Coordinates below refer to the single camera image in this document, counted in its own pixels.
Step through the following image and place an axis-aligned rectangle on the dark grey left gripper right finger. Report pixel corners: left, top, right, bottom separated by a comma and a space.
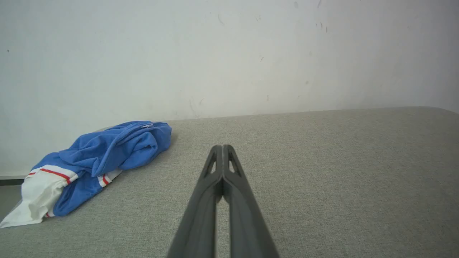
222, 144, 280, 258

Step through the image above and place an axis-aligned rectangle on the blue white red-striped shirt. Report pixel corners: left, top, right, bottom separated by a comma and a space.
0, 121, 172, 229

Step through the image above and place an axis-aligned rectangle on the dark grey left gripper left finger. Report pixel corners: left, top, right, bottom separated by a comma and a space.
166, 145, 223, 258

